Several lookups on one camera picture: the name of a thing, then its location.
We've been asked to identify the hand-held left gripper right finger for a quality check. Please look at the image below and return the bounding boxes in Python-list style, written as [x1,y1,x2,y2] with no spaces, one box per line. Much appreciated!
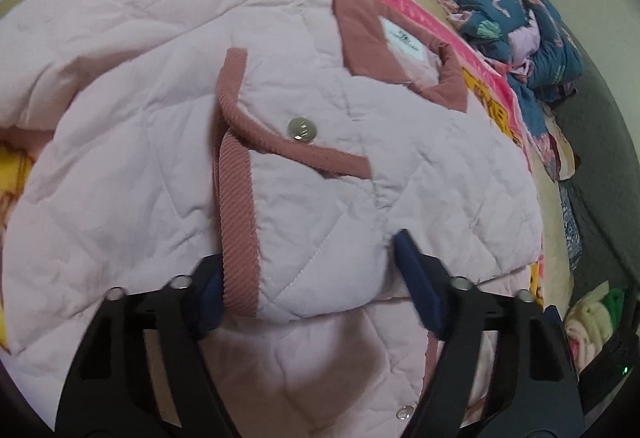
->
[394,228,587,438]

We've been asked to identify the blue floral duvet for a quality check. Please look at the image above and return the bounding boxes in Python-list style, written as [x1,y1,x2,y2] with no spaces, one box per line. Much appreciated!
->
[432,0,585,154]

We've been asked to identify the green cloth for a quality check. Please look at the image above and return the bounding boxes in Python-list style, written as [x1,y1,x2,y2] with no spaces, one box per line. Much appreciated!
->
[601,286,629,320]

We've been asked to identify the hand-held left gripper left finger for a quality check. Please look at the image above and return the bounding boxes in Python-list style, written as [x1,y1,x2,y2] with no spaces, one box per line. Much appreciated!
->
[54,255,237,438]

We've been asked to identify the cream cloth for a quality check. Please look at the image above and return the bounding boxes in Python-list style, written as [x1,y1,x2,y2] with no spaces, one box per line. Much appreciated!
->
[563,293,617,371]

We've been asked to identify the grey quilted headboard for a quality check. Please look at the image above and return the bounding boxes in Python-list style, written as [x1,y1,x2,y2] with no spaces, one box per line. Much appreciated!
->
[550,30,640,336]

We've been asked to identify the dark patterned pillow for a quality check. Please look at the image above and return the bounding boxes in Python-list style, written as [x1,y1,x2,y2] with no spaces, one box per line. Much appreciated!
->
[559,182,585,270]

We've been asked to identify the cream and red blanket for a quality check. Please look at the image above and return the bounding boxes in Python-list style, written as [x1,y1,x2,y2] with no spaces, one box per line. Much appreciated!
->
[539,115,582,181]

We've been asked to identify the pink quilted jacket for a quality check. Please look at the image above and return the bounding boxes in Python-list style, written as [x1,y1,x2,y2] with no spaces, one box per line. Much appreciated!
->
[0,0,547,438]

